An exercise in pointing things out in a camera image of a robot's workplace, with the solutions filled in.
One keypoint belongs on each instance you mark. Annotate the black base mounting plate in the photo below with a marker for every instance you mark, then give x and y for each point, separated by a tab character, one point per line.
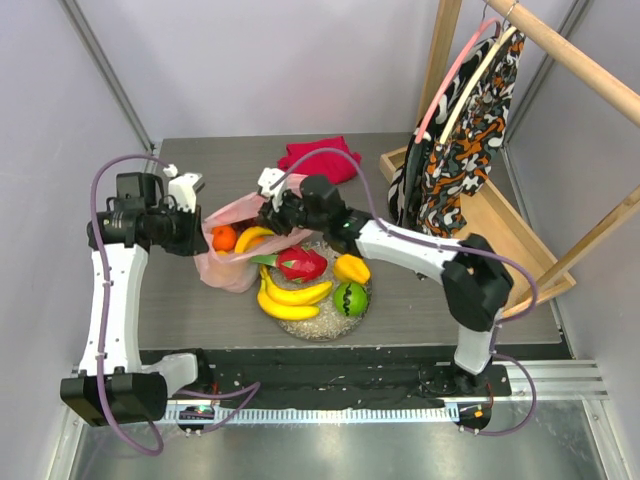
339	378

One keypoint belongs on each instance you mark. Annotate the round plate of rice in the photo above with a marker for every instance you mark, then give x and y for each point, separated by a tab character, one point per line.
329	325

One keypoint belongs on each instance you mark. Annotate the wooden clothes rack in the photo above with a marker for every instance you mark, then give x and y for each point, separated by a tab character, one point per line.
491	214

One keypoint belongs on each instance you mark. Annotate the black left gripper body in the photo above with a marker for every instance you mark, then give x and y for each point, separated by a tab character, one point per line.
171	230

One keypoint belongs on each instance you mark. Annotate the orange fake tangerine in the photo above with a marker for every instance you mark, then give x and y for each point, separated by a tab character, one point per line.
224	238

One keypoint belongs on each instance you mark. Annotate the yellow fake banana bunch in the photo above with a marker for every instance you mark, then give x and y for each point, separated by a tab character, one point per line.
290	305

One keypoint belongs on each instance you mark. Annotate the cream clothes hanger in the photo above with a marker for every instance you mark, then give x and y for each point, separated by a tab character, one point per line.
483	66

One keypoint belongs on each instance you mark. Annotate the pink plastic bag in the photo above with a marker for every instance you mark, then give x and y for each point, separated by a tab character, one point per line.
234	271

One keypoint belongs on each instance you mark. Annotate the black white striped garment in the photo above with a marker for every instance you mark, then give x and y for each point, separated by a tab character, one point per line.
404	197

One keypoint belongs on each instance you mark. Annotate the pink clothes hanger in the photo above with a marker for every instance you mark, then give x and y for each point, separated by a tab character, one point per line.
452	73

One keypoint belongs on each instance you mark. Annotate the red folded cloth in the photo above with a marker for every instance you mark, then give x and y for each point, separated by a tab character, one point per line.
333	165

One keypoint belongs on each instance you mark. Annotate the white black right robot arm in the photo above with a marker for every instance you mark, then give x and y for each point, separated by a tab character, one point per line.
475	282

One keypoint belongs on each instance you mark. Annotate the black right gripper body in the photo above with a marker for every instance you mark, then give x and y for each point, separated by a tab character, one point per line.
273	216

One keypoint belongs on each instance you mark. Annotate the green fake watermelon ball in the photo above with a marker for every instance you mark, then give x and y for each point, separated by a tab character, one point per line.
351	299

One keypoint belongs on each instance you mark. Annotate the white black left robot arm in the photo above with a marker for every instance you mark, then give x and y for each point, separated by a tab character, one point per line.
112	379

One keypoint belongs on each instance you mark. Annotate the yellow fake bell pepper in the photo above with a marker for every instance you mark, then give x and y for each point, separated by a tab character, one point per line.
349	268

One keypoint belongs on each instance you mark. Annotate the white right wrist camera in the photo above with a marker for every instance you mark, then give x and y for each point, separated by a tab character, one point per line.
271	183

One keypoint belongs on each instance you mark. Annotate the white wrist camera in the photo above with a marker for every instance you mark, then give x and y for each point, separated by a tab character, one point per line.
271	183
183	187

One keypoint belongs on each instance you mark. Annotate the patterned orange black garment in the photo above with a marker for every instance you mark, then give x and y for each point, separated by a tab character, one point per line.
461	165

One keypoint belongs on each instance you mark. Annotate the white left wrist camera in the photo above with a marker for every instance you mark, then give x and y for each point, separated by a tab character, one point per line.
183	187

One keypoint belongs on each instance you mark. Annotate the red fake dragon fruit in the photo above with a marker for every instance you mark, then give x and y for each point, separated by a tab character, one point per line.
297	264

